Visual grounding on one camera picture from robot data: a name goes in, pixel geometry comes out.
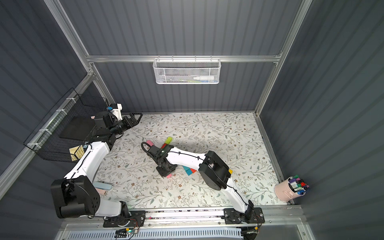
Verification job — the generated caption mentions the lime green block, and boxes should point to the lime green block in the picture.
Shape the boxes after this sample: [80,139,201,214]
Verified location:
[165,137,173,145]

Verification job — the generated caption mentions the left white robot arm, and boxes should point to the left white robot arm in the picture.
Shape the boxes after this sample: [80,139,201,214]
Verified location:
[51,104,140,219]

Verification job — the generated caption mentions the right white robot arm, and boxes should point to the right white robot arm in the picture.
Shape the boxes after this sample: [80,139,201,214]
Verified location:
[141,142,255,222]

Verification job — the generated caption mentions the pastel eraser blocks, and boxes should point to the pastel eraser blocks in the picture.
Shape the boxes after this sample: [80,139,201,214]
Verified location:
[93,182,113,196]

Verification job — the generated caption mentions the black pad in basket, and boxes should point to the black pad in basket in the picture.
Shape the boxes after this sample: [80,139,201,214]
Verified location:
[59,117,95,141]

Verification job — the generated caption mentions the yellow sticky note pad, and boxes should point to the yellow sticky note pad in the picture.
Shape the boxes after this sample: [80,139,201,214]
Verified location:
[69,145,87,162]

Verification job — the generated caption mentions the white bottle in basket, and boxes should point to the white bottle in basket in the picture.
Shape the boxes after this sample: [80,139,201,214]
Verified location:
[194,76,215,82]

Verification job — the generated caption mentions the pink marker cup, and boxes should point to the pink marker cup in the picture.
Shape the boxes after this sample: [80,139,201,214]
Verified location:
[274,175,310,202]

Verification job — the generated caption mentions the black wire basket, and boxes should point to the black wire basket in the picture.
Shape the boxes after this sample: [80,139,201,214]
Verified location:
[24,91,109,162]

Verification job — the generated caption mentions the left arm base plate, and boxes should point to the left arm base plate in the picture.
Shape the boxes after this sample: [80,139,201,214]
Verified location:
[103,211,146,228]

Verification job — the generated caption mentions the white wire mesh basket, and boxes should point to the white wire mesh basket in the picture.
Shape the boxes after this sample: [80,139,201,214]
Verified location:
[153,59,222,85]

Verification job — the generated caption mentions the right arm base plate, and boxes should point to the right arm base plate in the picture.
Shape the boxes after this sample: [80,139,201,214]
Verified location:
[222,208,265,225]

